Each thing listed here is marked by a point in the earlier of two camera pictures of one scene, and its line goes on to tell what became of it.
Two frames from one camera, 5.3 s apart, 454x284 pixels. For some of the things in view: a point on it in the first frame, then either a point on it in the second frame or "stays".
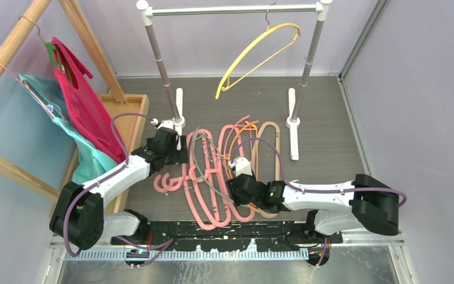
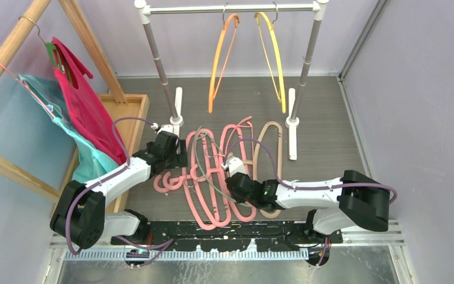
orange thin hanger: (245, 128) to (213, 78)
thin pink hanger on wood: (21, 83) stays
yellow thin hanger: (228, 68) to (281, 68)
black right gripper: (239, 199) stays
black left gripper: (181, 155) stays
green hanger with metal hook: (51, 48) stays
